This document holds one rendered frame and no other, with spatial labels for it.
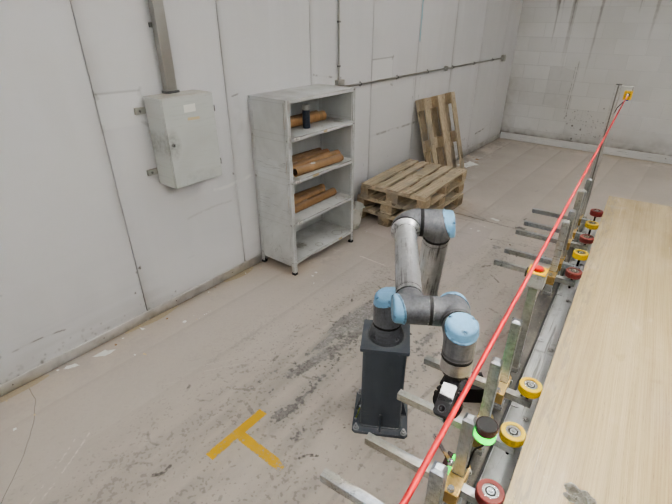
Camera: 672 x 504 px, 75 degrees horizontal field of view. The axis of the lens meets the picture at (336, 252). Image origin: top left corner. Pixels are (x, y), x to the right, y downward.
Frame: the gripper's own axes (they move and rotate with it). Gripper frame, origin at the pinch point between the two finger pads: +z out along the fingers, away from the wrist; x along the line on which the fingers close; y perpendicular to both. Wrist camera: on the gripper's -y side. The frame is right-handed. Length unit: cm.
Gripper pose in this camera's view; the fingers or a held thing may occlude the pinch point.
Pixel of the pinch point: (444, 421)
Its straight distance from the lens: 149.2
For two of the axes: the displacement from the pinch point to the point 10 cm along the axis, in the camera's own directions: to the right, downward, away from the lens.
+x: -8.3, -2.6, 4.9
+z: 0.0, 8.8, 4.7
